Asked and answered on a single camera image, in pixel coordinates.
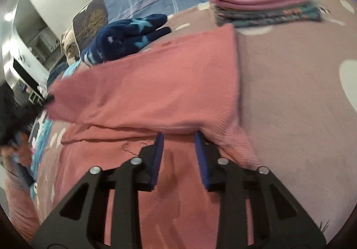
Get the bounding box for dark tree-print pillow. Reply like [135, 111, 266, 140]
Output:
[72, 0, 108, 53]

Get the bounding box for light blue blanket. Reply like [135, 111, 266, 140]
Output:
[30, 60, 82, 200]

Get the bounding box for left hand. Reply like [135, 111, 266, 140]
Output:
[1, 133, 32, 173]

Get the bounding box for beige crumpled cloth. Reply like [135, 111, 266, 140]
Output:
[60, 27, 80, 65]

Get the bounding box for navy star-pattern folded garment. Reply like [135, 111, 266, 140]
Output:
[81, 14, 171, 66]

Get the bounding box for teal patterned folded clothes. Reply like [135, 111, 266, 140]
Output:
[212, 1, 322, 28]

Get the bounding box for salmon pink knit garment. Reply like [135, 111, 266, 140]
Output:
[48, 25, 259, 248]

